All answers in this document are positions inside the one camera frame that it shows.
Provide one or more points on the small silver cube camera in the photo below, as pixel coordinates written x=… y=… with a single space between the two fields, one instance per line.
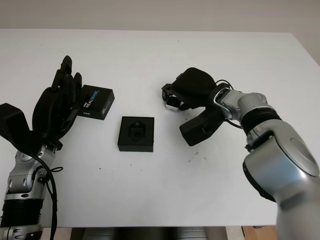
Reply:
x=173 y=105

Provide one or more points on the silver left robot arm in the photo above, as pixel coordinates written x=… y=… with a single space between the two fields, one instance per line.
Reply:
x=21 y=175

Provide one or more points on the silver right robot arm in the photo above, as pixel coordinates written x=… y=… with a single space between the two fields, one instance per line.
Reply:
x=282 y=150

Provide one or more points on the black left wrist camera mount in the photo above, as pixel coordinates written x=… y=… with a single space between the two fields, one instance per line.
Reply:
x=12 y=122

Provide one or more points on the dark grey robot torso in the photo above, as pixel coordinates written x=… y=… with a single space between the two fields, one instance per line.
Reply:
x=150 y=234

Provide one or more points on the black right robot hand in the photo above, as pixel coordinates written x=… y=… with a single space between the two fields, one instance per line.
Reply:
x=193 y=86

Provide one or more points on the black printed box lid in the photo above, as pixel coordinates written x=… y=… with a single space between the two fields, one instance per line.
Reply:
x=100 y=100

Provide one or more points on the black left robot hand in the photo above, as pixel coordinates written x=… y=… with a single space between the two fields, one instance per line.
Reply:
x=53 y=110

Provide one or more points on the black box base with insert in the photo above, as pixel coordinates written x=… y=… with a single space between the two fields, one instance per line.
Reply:
x=123 y=146

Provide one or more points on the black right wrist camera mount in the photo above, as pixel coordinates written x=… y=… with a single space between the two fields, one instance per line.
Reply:
x=197 y=130

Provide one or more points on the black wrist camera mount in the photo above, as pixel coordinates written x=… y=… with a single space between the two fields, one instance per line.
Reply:
x=197 y=130
x=12 y=122

